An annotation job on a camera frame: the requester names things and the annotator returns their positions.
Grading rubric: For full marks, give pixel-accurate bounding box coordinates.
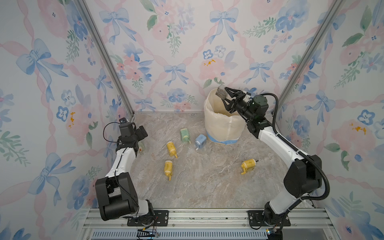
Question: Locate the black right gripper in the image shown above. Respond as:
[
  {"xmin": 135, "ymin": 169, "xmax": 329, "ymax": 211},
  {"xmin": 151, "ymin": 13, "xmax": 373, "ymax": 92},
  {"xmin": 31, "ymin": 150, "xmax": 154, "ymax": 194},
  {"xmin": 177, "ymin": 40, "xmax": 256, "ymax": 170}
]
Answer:
[{"xmin": 223, "ymin": 87, "xmax": 256, "ymax": 123}]

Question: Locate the yellow pencil sharpener front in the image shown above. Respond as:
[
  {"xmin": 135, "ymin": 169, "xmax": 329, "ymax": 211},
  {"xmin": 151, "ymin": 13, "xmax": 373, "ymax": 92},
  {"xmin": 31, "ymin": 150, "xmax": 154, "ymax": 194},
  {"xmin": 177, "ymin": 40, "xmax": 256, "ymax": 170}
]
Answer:
[{"xmin": 164, "ymin": 160, "xmax": 173, "ymax": 181}]

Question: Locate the yellow pencil sharpener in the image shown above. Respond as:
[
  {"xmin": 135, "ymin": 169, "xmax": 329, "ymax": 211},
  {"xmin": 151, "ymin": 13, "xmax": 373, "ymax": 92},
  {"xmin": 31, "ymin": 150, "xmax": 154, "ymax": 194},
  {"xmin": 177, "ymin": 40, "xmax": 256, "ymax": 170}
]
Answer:
[
  {"xmin": 241, "ymin": 159, "xmax": 259, "ymax": 175},
  {"xmin": 166, "ymin": 142, "xmax": 178, "ymax": 159},
  {"xmin": 164, "ymin": 160, "xmax": 173, "ymax": 181}
]

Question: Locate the pale green pencil sharpener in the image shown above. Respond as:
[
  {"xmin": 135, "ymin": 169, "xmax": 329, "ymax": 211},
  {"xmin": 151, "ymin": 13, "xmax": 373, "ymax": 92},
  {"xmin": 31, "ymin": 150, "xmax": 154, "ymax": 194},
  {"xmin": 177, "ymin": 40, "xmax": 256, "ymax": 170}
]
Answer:
[{"xmin": 138, "ymin": 142, "xmax": 145, "ymax": 152}]

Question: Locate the clear shavings tray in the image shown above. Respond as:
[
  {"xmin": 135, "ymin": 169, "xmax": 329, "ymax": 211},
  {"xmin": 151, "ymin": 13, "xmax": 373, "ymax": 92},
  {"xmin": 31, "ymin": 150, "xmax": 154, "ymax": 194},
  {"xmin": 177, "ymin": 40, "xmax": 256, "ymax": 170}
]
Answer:
[{"xmin": 216, "ymin": 85, "xmax": 229, "ymax": 100}]

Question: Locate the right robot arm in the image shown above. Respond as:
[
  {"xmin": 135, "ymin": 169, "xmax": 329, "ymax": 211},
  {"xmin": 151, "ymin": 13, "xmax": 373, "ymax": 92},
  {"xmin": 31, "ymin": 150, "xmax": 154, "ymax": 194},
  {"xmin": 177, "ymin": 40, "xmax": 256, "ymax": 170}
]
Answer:
[{"xmin": 216, "ymin": 86, "xmax": 331, "ymax": 226}]

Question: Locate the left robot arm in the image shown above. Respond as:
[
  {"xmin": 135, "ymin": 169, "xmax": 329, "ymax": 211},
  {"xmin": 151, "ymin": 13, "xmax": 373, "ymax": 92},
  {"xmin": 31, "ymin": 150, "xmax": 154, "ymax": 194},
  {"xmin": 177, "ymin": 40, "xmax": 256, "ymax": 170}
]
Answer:
[{"xmin": 95, "ymin": 118, "xmax": 154, "ymax": 221}]

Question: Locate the yellow pencil sharpener back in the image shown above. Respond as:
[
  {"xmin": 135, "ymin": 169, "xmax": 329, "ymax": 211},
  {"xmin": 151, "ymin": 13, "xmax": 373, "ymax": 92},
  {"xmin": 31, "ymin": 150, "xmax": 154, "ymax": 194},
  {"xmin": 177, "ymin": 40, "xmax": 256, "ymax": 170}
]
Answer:
[{"xmin": 166, "ymin": 142, "xmax": 178, "ymax": 159}]

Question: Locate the blue pencil sharpener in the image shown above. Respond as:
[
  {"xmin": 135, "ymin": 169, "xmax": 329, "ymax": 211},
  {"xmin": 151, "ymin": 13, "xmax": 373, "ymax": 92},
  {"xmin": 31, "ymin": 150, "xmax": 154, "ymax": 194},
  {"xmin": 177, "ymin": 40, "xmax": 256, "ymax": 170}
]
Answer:
[{"xmin": 195, "ymin": 134, "xmax": 207, "ymax": 150}]

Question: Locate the yellow pencil sharpener right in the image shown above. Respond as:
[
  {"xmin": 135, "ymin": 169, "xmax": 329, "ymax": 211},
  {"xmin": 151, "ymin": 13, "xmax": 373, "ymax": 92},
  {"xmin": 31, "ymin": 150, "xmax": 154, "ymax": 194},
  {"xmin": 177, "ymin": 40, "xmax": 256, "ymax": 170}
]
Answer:
[{"xmin": 241, "ymin": 159, "xmax": 259, "ymax": 175}]

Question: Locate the cream waste bin with liner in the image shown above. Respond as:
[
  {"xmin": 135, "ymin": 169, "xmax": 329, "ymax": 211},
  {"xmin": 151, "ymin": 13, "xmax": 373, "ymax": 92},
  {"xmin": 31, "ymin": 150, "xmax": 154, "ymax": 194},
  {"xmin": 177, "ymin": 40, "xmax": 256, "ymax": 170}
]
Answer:
[{"xmin": 204, "ymin": 89, "xmax": 246, "ymax": 145}]

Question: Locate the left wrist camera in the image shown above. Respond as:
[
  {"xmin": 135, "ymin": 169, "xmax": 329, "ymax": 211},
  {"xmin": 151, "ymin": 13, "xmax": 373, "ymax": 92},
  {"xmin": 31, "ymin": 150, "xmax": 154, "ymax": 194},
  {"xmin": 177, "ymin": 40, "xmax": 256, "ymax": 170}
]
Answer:
[{"xmin": 119, "ymin": 118, "xmax": 129, "ymax": 125}]

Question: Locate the aluminium corner post right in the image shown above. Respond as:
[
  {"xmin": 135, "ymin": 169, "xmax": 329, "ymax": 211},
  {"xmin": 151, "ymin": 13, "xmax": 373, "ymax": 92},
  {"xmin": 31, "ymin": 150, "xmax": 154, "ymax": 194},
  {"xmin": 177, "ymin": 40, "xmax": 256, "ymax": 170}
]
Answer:
[{"xmin": 274, "ymin": 0, "xmax": 345, "ymax": 114}]

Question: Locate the aluminium corner post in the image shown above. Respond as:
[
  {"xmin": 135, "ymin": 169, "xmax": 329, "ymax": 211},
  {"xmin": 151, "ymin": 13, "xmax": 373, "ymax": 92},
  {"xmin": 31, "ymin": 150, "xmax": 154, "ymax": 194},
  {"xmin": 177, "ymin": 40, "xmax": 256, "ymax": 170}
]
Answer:
[
  {"xmin": 274, "ymin": 0, "xmax": 345, "ymax": 114},
  {"xmin": 74, "ymin": 0, "xmax": 135, "ymax": 119}
]

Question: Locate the aluminium corner post left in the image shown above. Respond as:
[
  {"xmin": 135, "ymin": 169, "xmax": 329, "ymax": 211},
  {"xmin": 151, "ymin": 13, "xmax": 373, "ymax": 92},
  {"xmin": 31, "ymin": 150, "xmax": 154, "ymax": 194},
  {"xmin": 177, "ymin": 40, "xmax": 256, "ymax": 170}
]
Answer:
[{"xmin": 74, "ymin": 0, "xmax": 135, "ymax": 119}]

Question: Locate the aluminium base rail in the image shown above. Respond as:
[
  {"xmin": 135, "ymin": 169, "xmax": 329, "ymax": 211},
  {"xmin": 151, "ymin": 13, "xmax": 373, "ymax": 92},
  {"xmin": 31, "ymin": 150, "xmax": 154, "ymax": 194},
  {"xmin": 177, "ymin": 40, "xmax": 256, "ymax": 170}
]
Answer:
[{"xmin": 78, "ymin": 209, "xmax": 340, "ymax": 240}]

